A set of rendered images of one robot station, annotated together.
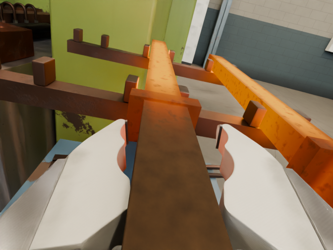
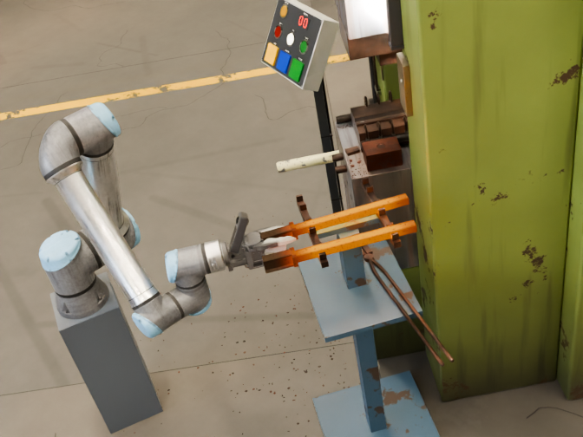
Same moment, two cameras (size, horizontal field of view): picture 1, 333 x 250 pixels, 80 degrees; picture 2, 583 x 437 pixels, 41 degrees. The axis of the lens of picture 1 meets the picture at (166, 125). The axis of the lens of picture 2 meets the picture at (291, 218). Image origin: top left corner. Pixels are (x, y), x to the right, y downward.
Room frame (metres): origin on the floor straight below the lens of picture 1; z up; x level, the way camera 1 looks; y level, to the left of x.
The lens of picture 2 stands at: (0.21, -1.73, 2.42)
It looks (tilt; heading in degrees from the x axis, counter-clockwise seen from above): 38 degrees down; 93
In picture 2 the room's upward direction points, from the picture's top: 12 degrees counter-clockwise
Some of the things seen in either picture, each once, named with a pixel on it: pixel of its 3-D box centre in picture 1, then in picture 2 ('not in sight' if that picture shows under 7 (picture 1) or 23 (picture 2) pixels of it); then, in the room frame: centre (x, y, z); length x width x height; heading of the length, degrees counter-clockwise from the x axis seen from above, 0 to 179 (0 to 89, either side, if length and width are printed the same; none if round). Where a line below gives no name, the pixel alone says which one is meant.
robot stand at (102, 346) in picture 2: not in sight; (108, 355); (-0.69, 0.34, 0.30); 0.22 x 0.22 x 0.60; 19
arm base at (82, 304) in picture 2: not in sight; (78, 290); (-0.69, 0.34, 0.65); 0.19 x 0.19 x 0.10
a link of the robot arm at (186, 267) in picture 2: not in sight; (186, 264); (-0.20, -0.04, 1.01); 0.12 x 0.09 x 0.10; 6
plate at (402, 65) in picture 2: not in sight; (404, 84); (0.52, 0.29, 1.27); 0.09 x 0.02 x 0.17; 92
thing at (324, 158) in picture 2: not in sight; (329, 157); (0.28, 0.94, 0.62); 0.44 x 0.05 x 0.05; 2
